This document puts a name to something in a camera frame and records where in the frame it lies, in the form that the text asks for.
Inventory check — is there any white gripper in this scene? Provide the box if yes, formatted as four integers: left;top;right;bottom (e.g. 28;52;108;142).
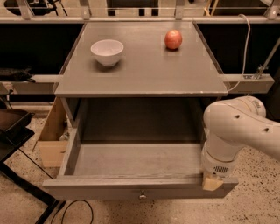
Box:
201;132;243;191

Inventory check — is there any grey top drawer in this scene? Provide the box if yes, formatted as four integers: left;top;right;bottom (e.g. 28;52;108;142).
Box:
41;97;240;202

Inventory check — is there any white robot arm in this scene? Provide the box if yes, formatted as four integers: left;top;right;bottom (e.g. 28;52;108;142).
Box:
201;96;280;191

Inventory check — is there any grey drawer cabinet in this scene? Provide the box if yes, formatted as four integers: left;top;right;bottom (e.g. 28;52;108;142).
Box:
52;20;228;147

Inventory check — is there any red apple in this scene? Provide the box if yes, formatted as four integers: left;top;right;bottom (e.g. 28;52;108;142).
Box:
164;30;183;50

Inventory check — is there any cardboard box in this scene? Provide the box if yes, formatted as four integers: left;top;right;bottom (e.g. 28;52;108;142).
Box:
37;97;68;168

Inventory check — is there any white ceramic bowl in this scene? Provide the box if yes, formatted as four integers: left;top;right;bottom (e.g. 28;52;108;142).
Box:
90;39;124;67

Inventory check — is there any black metal stand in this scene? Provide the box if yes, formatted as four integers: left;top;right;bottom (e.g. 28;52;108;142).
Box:
0;128;66;224

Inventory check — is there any black tray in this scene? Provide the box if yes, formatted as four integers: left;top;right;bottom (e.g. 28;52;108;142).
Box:
0;108;32;138

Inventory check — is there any black floor cable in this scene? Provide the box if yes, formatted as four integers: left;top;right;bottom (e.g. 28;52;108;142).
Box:
17;148;95;224

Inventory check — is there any white cable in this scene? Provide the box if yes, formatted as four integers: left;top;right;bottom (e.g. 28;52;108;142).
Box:
227;13;252;93

